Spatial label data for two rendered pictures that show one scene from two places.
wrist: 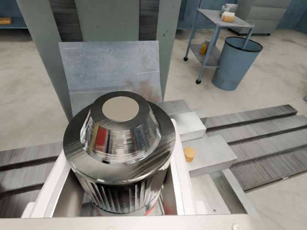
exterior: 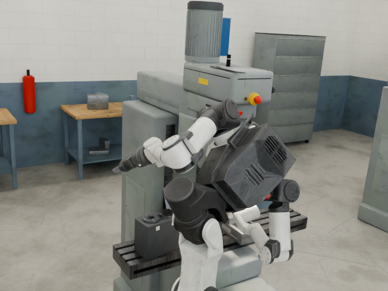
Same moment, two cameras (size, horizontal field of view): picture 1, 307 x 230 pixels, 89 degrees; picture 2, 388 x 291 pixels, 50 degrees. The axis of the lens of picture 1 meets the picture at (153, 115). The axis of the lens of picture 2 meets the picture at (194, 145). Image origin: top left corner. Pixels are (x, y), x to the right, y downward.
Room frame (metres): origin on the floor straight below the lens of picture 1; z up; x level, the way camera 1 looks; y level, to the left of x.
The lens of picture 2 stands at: (-1.95, 0.62, 2.09)
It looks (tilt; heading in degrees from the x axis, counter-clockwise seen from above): 16 degrees down; 348
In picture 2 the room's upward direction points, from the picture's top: 3 degrees clockwise
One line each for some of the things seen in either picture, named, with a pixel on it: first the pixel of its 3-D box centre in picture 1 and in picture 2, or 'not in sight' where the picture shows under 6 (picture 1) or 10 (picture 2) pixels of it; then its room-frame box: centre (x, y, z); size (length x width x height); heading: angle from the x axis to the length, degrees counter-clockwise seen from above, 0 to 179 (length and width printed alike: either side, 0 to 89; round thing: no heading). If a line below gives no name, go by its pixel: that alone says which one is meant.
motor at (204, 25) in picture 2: not in sight; (204, 32); (0.41, 0.12, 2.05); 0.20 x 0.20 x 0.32
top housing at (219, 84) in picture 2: not in sight; (225, 81); (0.20, 0.04, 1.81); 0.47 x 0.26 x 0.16; 21
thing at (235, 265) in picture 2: not in sight; (213, 252); (0.18, 0.03, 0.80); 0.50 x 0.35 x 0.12; 21
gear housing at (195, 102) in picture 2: not in sight; (220, 104); (0.22, 0.04, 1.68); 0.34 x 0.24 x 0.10; 21
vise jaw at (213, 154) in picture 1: (193, 158); (237, 217); (0.17, -0.09, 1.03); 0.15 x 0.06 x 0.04; 111
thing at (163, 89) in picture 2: not in sight; (178, 93); (0.65, 0.21, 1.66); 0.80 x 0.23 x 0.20; 21
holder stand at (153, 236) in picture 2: not in sight; (158, 232); (0.00, 0.39, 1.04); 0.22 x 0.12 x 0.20; 120
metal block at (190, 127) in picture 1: (183, 131); not in sight; (0.22, -0.07, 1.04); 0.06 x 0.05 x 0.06; 111
